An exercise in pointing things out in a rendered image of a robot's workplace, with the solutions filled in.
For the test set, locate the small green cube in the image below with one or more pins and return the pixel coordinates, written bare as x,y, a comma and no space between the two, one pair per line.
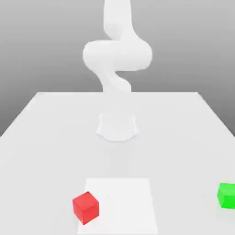
227,196

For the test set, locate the small red cube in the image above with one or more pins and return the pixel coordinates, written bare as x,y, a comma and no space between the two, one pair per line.
86,207

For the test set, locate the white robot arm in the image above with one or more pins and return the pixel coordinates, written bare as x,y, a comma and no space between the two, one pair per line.
117,55

